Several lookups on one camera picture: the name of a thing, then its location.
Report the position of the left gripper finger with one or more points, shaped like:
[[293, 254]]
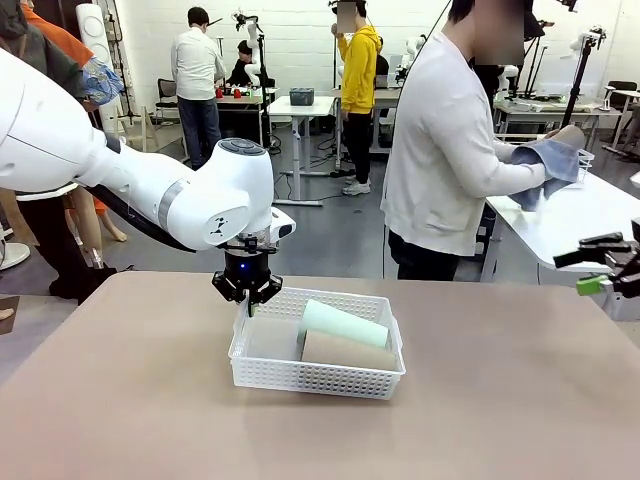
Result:
[[225, 290], [270, 291]]

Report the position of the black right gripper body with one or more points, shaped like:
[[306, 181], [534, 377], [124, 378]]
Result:
[[625, 265]]

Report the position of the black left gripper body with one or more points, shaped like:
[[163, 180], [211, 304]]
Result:
[[247, 270]]

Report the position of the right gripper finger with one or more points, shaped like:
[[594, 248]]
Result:
[[590, 286], [585, 256]]

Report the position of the tall mint green cup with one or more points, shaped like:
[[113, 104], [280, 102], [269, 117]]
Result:
[[340, 322]]

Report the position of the white perforated plastic basket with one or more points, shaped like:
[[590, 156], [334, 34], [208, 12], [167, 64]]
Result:
[[270, 372]]

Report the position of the blue grey towel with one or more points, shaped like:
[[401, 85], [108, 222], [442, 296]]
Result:
[[555, 165]]

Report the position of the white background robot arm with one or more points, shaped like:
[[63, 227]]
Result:
[[511, 75], [252, 45], [414, 50]]

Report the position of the person's left forearm white sleeve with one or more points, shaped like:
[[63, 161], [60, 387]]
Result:
[[504, 150]]

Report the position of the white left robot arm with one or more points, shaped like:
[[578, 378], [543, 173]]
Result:
[[100, 165]]

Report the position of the person's right forearm white sleeve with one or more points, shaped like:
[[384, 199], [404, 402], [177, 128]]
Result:
[[517, 176]]

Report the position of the person's left hand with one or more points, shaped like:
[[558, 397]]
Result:
[[552, 134]]

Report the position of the white side table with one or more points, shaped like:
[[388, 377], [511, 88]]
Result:
[[550, 230]]

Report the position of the long background workbench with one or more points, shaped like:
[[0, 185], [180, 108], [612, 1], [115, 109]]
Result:
[[550, 107]]

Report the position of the brown background work table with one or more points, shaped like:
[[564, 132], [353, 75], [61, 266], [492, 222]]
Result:
[[240, 102]]

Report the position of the white standing desk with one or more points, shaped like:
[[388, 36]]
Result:
[[300, 107]]

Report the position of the white wooden step stool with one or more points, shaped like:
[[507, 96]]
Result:
[[145, 130]]

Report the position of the person in green jacket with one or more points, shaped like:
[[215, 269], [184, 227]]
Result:
[[55, 240]]

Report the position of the person in white sweater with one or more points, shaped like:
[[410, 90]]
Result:
[[440, 150]]

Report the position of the grey storage bin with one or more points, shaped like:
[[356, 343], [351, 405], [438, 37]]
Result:
[[302, 97]]

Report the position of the black office chair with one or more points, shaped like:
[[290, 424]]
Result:
[[167, 95]]

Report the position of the seated person in black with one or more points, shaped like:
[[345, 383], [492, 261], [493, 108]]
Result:
[[240, 70]]

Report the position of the person in white shirt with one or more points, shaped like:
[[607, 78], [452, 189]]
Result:
[[197, 70]]

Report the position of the brown cardboard box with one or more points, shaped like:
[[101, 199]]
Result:
[[7, 320]]

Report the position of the person in yellow hoodie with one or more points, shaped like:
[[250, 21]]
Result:
[[360, 75]]

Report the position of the mannequin in orange clothes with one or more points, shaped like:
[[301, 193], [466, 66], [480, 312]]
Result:
[[102, 82]]

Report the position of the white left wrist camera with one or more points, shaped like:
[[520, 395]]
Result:
[[282, 227]]

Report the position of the black camera tripod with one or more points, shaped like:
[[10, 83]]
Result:
[[574, 85]]

